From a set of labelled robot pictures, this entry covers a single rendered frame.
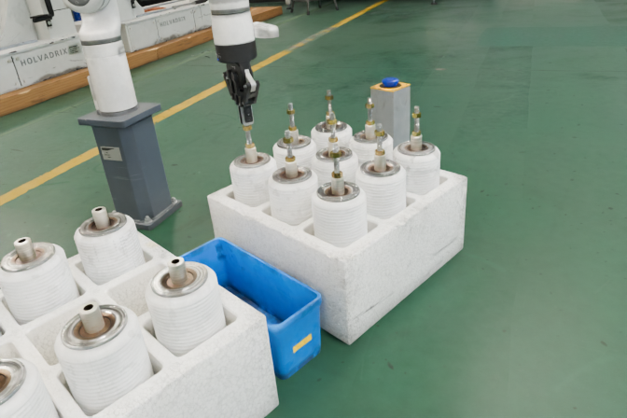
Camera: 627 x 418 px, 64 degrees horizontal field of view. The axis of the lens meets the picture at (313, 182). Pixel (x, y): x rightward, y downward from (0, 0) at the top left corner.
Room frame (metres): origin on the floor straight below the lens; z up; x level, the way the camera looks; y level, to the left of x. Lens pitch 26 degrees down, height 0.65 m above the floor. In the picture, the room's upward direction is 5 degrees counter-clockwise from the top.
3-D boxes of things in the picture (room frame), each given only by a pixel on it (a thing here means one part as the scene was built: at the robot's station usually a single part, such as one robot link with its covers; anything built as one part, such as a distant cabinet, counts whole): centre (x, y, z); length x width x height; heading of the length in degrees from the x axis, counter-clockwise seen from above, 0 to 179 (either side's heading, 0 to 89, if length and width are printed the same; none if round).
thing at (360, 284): (0.94, -0.05, 0.09); 0.39 x 0.39 x 0.18; 43
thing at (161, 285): (0.55, 0.19, 0.25); 0.08 x 0.08 x 0.01
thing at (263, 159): (0.94, 0.12, 0.25); 0.08 x 0.08 x 0.01
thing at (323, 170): (0.94, -0.05, 0.16); 0.10 x 0.10 x 0.18
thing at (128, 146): (1.23, 0.47, 0.15); 0.15 x 0.15 x 0.30; 66
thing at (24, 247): (0.65, 0.44, 0.26); 0.02 x 0.02 x 0.03
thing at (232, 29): (0.95, 0.11, 0.52); 0.11 x 0.09 x 0.06; 118
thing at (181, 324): (0.55, 0.19, 0.16); 0.10 x 0.10 x 0.18
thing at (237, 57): (0.94, 0.12, 0.45); 0.08 x 0.08 x 0.09
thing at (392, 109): (1.19, -0.21, 0.16); 0.07 x 0.07 x 0.31; 43
